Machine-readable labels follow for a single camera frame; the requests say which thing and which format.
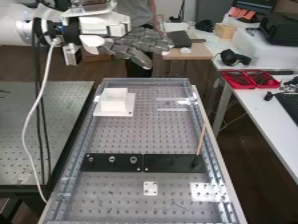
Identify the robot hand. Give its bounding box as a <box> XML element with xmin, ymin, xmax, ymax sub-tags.
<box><xmin>66</xmin><ymin>7</ymin><xmax>176</xmax><ymax>70</ymax></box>

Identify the small pale circuit board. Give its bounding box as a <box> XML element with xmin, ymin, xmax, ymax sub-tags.
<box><xmin>142</xmin><ymin>180</ymin><xmax>160</xmax><ymax>197</ymax></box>

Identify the person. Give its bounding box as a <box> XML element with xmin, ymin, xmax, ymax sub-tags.
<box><xmin>112</xmin><ymin>0</ymin><xmax>163</xmax><ymax>79</ymax></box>

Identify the clear box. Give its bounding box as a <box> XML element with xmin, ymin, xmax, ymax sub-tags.
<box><xmin>41</xmin><ymin>76</ymin><xmax>251</xmax><ymax>224</ymax></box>

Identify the wooden desk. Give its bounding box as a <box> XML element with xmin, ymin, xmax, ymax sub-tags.
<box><xmin>152</xmin><ymin>30</ymin><xmax>217</xmax><ymax>79</ymax></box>

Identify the small white box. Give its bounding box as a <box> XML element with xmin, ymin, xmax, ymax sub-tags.
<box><xmin>92</xmin><ymin>86</ymin><xmax>138</xmax><ymax>118</ymax></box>

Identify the small wooden box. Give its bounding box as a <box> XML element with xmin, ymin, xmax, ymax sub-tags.
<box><xmin>214</xmin><ymin>22</ymin><xmax>240</xmax><ymax>41</ymax></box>

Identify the red tray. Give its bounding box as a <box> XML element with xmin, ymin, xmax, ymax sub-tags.
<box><xmin>220</xmin><ymin>70</ymin><xmax>259</xmax><ymax>90</ymax></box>
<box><xmin>245</xmin><ymin>69</ymin><xmax>283</xmax><ymax>90</ymax></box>

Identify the thin stick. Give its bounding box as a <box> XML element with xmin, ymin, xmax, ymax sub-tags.
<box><xmin>195</xmin><ymin>119</ymin><xmax>211</xmax><ymax>166</ymax></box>

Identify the black box device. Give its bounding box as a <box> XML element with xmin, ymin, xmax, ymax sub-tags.
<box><xmin>259</xmin><ymin>12</ymin><xmax>298</xmax><ymax>47</ymax></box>

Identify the small black clip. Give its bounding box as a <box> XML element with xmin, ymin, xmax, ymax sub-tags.
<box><xmin>263</xmin><ymin>90</ymin><xmax>277</xmax><ymax>102</ymax></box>

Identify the black plate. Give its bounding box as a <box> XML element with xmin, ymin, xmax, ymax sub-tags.
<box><xmin>80</xmin><ymin>152</ymin><xmax>210</xmax><ymax>174</ymax></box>

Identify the white desk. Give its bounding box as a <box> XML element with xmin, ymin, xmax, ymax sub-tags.
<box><xmin>191</xmin><ymin>26</ymin><xmax>298</xmax><ymax>188</ymax></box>

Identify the black keyboard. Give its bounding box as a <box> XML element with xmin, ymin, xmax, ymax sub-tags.
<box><xmin>273</xmin><ymin>92</ymin><xmax>298</xmax><ymax>127</ymax></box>

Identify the small white camera block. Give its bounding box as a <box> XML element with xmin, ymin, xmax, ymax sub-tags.
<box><xmin>62</xmin><ymin>42</ymin><xmax>84</xmax><ymax>67</ymax></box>

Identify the white cable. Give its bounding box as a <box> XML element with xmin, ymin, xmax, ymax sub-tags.
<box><xmin>22</xmin><ymin>37</ymin><xmax>63</xmax><ymax>205</ymax></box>

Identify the black cable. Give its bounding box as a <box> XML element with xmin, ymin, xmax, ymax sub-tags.
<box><xmin>31</xmin><ymin>18</ymin><xmax>54</xmax><ymax>188</ymax></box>

